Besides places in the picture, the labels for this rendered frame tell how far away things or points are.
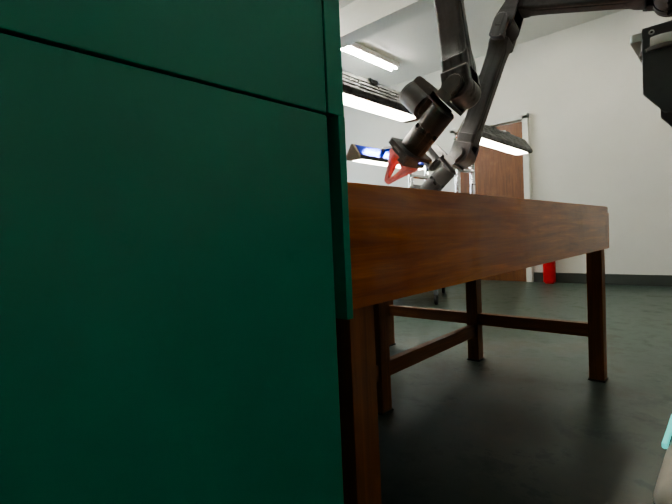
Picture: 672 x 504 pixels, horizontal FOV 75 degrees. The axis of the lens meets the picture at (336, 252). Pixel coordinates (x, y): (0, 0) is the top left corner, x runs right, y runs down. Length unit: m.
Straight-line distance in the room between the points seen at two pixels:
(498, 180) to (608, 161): 1.24
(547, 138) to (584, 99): 0.55
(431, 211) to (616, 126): 5.16
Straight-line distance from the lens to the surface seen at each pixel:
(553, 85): 6.18
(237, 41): 0.50
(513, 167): 6.10
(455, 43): 1.00
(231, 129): 0.46
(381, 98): 1.25
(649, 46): 1.05
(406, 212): 0.75
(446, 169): 1.36
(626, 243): 5.80
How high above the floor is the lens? 0.69
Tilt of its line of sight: 2 degrees down
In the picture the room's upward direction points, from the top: 3 degrees counter-clockwise
